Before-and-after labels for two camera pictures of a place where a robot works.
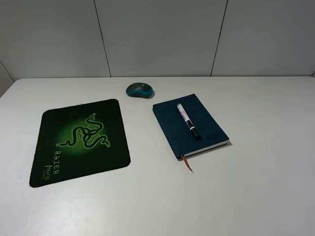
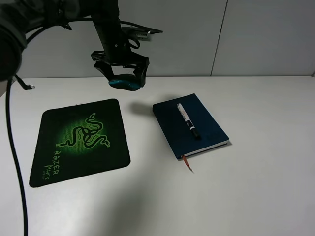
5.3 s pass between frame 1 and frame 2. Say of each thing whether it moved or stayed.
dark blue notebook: stayed
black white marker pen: stayed
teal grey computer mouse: moved
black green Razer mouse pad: stayed
